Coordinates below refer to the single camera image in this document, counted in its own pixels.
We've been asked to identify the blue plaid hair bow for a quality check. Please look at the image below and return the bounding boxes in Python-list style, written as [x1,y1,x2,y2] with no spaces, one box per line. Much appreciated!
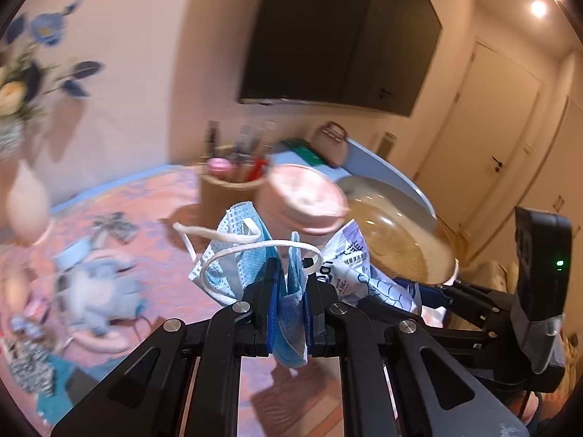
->
[91,211,138,249]

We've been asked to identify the white ribbed vase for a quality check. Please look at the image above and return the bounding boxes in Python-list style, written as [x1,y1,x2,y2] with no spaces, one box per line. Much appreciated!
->
[1,156,50,245]

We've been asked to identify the blue plaid scrunchie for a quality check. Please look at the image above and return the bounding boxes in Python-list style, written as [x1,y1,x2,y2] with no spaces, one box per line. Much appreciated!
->
[1,338,54,395]

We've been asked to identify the pink floral towel mat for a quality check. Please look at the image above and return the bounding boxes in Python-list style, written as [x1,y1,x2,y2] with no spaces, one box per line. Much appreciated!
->
[1,167,344,436]

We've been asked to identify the blue surgical face masks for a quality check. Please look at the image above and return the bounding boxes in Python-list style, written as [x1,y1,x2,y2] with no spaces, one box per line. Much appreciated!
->
[173,201,323,368]

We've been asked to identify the wall mounted television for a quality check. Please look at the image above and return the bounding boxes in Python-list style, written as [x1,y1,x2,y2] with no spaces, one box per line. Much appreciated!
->
[239,0,442,117]

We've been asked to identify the white door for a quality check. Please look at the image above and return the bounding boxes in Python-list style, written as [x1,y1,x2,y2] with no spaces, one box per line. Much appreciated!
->
[417,43,540,233]

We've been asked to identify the artificial flower bouquet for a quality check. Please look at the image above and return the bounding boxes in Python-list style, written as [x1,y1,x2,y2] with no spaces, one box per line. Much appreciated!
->
[1,0,105,161]

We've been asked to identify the blue plush toy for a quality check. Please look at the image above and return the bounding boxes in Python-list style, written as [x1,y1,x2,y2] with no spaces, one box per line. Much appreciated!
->
[52,237,146,335]

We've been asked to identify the brown thermos bottle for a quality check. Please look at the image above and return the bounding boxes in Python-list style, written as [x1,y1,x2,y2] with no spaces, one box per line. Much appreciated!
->
[376,132,397,160]

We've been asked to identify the purple tissue pack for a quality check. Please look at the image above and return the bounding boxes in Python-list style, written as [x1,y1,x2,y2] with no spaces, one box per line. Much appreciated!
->
[316,220,419,314]

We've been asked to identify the green flat box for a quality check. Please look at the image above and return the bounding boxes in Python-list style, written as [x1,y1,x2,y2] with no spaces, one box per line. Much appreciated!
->
[282,138,345,168]

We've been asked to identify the wooden pen holder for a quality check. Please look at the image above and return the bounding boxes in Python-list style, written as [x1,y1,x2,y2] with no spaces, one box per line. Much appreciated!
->
[199,119,277,228]

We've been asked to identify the small brown handbag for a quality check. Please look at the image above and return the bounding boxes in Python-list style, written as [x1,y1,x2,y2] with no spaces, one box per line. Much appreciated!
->
[309,121,349,168]

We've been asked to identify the pink lidded container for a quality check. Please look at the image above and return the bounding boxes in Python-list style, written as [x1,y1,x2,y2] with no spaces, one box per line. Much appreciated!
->
[253,164,349,248]

